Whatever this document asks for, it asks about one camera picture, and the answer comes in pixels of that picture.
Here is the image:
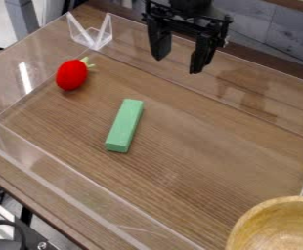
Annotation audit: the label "red plush strawberry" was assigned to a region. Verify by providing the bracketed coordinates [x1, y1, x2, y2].
[55, 57, 93, 91]

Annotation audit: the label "green rectangular block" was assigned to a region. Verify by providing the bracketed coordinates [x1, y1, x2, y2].
[105, 99, 145, 153]

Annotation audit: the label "black cable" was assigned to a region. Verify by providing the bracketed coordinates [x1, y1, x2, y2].
[0, 219, 30, 250]

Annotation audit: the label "black metal bracket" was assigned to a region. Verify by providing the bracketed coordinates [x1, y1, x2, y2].
[15, 218, 61, 250]

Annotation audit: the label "clear acrylic tray walls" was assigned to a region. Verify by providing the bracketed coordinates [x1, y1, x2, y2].
[0, 8, 303, 250]

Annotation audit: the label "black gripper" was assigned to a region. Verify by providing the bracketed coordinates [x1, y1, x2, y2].
[143, 0, 234, 74]

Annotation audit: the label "wooden bowl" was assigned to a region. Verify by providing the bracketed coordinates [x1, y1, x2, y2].
[225, 196, 303, 250]

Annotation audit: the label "grey table leg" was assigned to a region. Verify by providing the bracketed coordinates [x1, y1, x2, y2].
[5, 0, 39, 40]

